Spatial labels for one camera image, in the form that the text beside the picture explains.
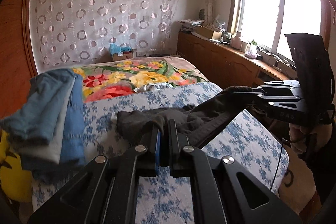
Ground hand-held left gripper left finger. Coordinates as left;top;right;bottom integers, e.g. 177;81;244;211
28;127;162;224

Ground person's right hand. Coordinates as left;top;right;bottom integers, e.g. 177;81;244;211
289;123;315;160

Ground white jug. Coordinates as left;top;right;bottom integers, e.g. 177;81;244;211
231;31;242;50

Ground wooden cabinet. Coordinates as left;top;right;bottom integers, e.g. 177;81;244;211
177;30;300;119

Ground yellow plush toy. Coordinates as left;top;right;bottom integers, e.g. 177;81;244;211
0;131;33;203

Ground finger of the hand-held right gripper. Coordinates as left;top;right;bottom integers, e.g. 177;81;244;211
252;99;304;112
229;80;301;100

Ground person's right forearm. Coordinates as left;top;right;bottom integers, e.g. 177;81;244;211
307;119;336;206

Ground open cardboard box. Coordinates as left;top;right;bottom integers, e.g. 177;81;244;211
196;25;223;40

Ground circle-patterned curtain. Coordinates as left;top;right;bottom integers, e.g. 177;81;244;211
33;0;179;68

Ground blue floral quilt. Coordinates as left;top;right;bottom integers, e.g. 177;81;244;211
31;82;290;224

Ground black cable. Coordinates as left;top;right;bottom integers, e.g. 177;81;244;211
270;135;292;190

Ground small grey white cloth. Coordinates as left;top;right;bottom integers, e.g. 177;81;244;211
133;82;174;93

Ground window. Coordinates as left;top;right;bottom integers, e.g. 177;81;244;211
227;0;336;67

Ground black pants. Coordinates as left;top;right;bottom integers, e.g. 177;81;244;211
116;86;254;148

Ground colourful floral blanket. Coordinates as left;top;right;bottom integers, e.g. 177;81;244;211
72;56;210;104

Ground small cardboard box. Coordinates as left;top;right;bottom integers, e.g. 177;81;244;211
113;51;134;62

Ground light blue cloth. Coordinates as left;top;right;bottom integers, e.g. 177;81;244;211
109;43;132;54

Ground stack of papers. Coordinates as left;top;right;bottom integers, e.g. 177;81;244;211
178;19;205;30

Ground folded dark blue jeans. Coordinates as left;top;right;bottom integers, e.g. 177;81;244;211
31;73;87;184

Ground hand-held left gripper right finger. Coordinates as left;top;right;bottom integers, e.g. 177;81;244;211
168;119;302;224

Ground wooden wardrobe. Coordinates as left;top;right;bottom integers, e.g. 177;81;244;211
0;0;40;119

